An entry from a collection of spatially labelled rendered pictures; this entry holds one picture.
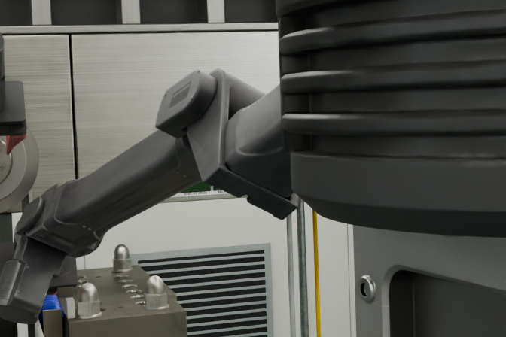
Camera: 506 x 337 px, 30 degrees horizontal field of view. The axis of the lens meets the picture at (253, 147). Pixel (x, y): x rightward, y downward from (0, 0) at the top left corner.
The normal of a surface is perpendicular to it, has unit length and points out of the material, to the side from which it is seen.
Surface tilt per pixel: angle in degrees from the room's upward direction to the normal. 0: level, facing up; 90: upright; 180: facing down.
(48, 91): 90
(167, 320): 90
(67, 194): 55
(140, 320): 90
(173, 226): 90
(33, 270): 74
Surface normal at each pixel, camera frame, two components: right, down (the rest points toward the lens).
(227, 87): 0.59, -0.55
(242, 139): -0.63, -0.51
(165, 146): -0.87, -0.35
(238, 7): 0.28, 0.04
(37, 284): 0.55, -0.26
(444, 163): -0.59, 0.07
